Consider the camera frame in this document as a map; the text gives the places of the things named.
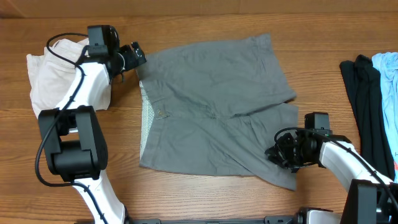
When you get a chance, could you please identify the black garment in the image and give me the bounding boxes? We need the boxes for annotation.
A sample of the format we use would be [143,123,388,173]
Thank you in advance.
[340,55,395,180]

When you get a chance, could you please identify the beige folded shorts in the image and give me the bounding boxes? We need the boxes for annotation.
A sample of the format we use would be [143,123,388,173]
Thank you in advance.
[26,37,112,119]

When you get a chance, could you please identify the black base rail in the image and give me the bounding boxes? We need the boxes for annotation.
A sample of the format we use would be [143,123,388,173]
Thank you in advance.
[125,215,305,224]

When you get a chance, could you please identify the grey shorts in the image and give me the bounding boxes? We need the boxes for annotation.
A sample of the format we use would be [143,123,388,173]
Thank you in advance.
[137,34,299,190]

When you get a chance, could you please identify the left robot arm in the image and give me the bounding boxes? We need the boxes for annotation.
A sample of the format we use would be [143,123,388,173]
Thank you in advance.
[34,25,146,224]

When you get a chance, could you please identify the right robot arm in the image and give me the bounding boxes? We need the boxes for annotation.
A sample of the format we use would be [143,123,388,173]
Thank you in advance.
[265,112,397,224]

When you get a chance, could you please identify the light blue garment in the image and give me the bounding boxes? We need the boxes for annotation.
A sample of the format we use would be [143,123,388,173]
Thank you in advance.
[372,52,397,183]

